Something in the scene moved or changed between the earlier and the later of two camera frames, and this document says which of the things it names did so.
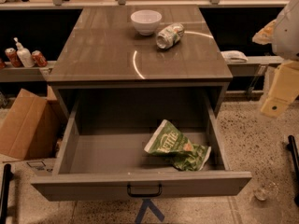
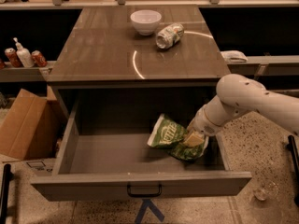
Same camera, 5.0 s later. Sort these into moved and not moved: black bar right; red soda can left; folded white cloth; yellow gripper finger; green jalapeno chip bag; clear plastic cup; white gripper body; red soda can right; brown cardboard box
Moved: green jalapeno chip bag; yellow gripper finger; white gripper body
Not moved: brown cardboard box; folded white cloth; red soda can left; clear plastic cup; red soda can right; black bar right
